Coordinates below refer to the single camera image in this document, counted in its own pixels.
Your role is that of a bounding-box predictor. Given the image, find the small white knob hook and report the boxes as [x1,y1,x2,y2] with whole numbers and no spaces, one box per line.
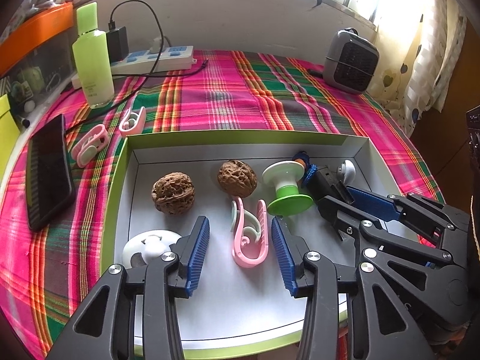
[337,159,356,185]

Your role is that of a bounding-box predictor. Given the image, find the black rectangular device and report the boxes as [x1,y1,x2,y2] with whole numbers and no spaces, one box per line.
[307,166,355,204]

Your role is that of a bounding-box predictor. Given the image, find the white panda-face round gadget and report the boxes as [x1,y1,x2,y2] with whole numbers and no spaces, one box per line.
[122,230,182,269]

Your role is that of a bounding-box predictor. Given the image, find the orange earplugs blue cord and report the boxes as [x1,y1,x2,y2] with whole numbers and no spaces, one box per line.
[292,150,318,189]

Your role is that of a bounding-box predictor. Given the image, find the green white spool holder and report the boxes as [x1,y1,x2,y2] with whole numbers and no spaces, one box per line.
[262,160,313,216]

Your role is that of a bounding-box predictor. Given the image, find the pink clip with hook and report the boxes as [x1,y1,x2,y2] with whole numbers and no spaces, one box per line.
[231,197,269,269]

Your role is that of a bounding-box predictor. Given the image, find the light brown walnut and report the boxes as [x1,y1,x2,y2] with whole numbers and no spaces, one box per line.
[217,159,257,198]

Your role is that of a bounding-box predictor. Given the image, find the dark brown walnut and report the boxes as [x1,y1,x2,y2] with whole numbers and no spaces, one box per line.
[151,172,195,215]

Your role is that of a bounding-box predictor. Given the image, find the pink plaid tablecloth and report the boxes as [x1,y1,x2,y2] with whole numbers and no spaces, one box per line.
[1,51,443,359]

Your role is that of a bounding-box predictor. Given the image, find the green white cardboard tray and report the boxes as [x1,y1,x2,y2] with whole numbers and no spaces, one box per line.
[99,130,400,359]

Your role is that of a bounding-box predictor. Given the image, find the black phone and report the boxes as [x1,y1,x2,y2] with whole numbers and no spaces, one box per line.
[25,115,75,232]

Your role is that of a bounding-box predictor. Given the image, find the grey space heater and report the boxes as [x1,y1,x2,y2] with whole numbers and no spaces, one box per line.
[323,28,380,94]

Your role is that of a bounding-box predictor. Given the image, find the pink clip near phone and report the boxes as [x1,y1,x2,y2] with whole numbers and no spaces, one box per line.
[71,124,110,168]

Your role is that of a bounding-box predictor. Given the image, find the heart patterned curtain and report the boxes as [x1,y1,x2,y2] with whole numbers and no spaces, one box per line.
[368,0,467,136]

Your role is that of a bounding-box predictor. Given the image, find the yellow cardboard box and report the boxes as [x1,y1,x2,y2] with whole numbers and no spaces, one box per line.
[0,94,20,180]

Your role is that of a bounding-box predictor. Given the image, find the white power strip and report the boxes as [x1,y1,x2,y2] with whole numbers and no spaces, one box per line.
[70,45,197,90]

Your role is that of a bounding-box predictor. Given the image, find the light green plastic bottle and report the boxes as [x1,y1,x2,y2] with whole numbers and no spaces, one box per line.
[72,2,115,109]

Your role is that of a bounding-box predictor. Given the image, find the orange plastic tray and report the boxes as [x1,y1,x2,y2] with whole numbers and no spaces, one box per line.
[0,2,74,76]

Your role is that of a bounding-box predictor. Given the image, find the black charger with cable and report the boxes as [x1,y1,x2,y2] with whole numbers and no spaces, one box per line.
[63,0,210,136]

